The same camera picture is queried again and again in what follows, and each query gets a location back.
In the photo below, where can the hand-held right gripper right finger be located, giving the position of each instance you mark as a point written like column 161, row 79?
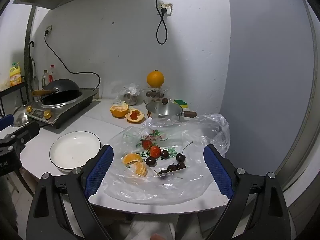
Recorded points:
column 217, row 172

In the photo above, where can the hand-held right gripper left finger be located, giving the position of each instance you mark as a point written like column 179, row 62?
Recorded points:
column 100, row 170

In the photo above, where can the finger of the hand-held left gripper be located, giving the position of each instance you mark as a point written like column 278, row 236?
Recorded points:
column 25, row 133
column 6, row 122

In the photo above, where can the white plate with dark rim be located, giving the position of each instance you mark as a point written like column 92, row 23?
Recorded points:
column 72, row 150

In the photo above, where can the peeled orange segment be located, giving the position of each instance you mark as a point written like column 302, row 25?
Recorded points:
column 140, row 169
column 132, row 158

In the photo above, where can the dark red cherry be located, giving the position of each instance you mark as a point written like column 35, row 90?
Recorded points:
column 150, row 161
column 171, row 167
column 164, row 154
column 180, row 166
column 180, row 157

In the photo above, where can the round red strawberry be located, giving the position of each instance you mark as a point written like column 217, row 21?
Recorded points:
column 147, row 144

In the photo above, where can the clear printed plastic bag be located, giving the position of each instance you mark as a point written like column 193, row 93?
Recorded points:
column 155, row 187

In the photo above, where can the pointed red strawberry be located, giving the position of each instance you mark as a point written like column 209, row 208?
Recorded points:
column 155, row 151

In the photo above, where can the black metal rack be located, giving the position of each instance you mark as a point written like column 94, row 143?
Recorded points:
column 12, row 89

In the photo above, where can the yellow oil bottle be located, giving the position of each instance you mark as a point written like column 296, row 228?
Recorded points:
column 15, row 76

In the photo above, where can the black induction cooker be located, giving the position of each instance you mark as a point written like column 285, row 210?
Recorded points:
column 75, row 106

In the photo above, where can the clear glass bottle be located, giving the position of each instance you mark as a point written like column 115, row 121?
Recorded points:
column 45, row 80

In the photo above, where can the black wok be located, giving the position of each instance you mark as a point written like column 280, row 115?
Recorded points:
column 62, row 85

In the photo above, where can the half peeled orange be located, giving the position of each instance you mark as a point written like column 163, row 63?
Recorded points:
column 119, row 110

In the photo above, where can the strawberry piece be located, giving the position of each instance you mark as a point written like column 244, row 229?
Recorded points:
column 134, row 115

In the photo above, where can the red cap bottle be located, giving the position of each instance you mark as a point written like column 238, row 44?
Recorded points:
column 51, row 75

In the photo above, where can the open orange peel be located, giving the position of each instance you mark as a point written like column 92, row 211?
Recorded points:
column 140, row 117

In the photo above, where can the grey vertical pipe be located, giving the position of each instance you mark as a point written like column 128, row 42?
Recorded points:
column 28, row 55

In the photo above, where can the steel cup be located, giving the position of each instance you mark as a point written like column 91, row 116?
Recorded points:
column 132, row 99

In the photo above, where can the yellow green sponge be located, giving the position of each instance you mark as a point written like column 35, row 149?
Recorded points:
column 183, row 103

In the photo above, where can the crumpled clear plastic wrap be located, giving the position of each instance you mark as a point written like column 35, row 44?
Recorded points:
column 130, row 88

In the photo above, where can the clear glass jar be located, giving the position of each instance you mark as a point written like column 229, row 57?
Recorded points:
column 155, row 93

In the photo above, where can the whole orange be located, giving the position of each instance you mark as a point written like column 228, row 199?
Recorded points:
column 155, row 78

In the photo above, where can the small wall outlet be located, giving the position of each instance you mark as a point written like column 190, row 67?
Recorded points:
column 50, row 27

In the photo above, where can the white wall outlet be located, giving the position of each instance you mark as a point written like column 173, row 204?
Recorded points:
column 169, row 6

